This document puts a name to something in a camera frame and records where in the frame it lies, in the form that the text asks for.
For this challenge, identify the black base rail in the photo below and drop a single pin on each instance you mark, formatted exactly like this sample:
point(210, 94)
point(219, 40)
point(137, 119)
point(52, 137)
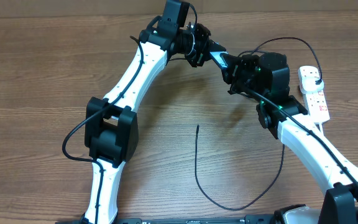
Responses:
point(191, 220)

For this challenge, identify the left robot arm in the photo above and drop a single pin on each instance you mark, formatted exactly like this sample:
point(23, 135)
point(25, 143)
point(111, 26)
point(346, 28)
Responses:
point(111, 129)

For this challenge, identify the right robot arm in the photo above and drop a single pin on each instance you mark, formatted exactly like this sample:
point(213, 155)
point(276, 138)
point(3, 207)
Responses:
point(266, 79)

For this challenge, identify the white charger plug adapter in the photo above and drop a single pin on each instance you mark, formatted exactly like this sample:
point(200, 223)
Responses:
point(309, 85)

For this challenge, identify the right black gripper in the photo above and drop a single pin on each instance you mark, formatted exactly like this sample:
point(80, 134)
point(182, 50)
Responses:
point(234, 71)

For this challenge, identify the blue screen smartphone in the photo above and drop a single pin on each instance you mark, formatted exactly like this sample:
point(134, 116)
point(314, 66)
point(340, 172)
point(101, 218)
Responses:
point(218, 58)

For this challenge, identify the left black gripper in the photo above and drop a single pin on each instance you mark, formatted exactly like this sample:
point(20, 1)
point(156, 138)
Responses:
point(206, 44)

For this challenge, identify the white power strip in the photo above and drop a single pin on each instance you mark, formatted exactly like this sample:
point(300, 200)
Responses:
point(315, 103)

